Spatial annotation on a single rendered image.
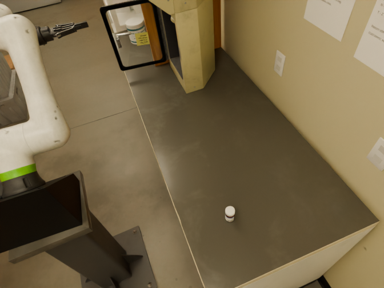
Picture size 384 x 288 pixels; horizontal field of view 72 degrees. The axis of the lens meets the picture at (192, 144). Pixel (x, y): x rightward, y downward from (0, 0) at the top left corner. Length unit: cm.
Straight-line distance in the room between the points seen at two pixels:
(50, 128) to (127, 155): 158
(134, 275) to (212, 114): 124
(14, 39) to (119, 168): 160
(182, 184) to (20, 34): 85
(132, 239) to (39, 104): 133
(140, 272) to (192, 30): 159
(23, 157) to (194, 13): 96
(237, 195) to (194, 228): 23
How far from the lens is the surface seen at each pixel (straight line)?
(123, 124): 292
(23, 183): 116
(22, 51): 120
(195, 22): 141
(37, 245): 129
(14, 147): 115
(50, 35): 170
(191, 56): 148
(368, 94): 108
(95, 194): 248
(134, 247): 213
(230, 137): 134
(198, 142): 133
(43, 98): 114
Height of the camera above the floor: 195
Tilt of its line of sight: 50 degrees down
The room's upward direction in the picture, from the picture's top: 8 degrees counter-clockwise
